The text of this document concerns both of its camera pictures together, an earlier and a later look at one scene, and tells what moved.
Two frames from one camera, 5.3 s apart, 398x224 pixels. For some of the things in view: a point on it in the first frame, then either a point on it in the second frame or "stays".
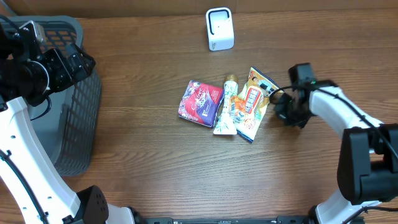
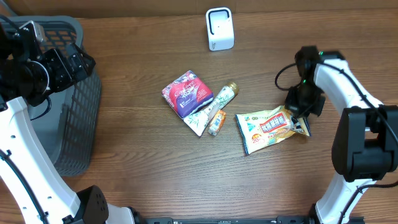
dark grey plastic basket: (69, 119) stays
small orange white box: (237, 107) -> (217, 122)
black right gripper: (281, 113) stays
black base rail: (229, 220) stays
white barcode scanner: (220, 28) stays
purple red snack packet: (200, 102) -> (188, 94)
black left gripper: (68, 76) stays
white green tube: (226, 125) -> (198, 122)
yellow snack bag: (258, 91) -> (261, 129)
